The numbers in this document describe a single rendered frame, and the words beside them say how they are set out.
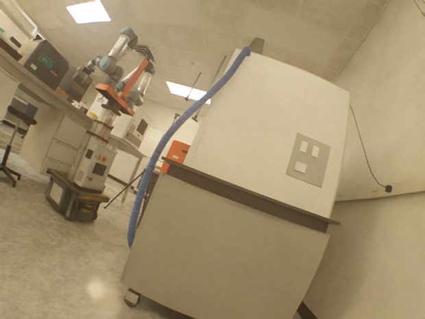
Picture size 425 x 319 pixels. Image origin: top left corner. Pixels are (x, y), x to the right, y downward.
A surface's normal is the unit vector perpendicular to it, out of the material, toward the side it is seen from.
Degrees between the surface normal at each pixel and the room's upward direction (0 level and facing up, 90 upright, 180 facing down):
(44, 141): 90
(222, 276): 90
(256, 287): 90
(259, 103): 90
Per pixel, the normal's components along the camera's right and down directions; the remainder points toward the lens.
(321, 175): -0.06, -0.22
